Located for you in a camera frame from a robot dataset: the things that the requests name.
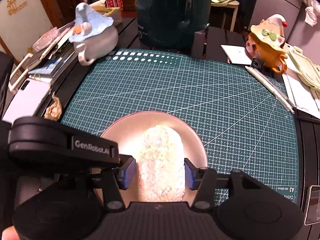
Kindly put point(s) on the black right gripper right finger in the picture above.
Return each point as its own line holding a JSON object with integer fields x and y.
{"x": 203, "y": 181}

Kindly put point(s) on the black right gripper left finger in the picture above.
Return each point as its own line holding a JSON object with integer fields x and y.
{"x": 116, "y": 179}

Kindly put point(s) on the beige oval sponge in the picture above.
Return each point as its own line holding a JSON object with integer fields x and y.
{"x": 160, "y": 164}

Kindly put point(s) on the white bowl red rim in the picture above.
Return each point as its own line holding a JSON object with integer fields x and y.
{"x": 128, "y": 130}

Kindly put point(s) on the person left hand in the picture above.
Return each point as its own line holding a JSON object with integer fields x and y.
{"x": 10, "y": 233}

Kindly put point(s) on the crumpled brown paper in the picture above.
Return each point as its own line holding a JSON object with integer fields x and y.
{"x": 54, "y": 111}

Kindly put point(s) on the green cutting mat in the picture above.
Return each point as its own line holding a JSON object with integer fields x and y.
{"x": 241, "y": 124}

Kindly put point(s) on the white pen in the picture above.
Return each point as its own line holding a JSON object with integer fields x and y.
{"x": 271, "y": 89}

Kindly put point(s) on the smartphone with lit screen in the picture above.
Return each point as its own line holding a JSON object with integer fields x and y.
{"x": 312, "y": 205}

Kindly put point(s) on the blue hat white teapot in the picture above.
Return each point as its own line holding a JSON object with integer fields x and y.
{"x": 93, "y": 35}

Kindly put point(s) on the white card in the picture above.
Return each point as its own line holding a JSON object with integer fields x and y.
{"x": 237, "y": 54}

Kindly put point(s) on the white paper stack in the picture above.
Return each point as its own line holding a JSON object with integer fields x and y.
{"x": 303, "y": 97}

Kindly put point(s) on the pale green container lid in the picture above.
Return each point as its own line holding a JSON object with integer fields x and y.
{"x": 307, "y": 71}

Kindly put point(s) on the orange pig teapot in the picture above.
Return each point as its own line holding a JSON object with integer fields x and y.
{"x": 266, "y": 42}

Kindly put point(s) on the white crumpled cloth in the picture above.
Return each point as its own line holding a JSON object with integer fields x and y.
{"x": 310, "y": 16}

